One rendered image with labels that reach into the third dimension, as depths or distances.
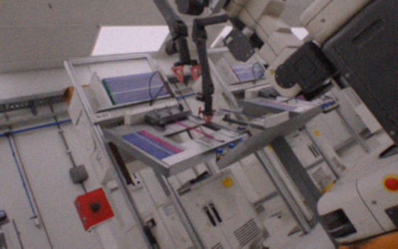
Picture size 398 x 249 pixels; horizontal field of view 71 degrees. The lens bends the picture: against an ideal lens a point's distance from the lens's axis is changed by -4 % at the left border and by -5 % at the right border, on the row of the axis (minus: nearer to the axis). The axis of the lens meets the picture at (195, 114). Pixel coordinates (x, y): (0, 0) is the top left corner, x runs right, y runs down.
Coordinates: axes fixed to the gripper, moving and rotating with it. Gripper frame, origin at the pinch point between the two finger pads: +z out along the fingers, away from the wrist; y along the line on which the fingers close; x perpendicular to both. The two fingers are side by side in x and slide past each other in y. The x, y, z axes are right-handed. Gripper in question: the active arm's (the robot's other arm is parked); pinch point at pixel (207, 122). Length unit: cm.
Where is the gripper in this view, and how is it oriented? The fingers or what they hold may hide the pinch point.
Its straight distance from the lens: 209.7
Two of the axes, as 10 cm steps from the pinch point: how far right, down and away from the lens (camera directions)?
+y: -7.2, 2.1, -6.6
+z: -0.3, 9.4, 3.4
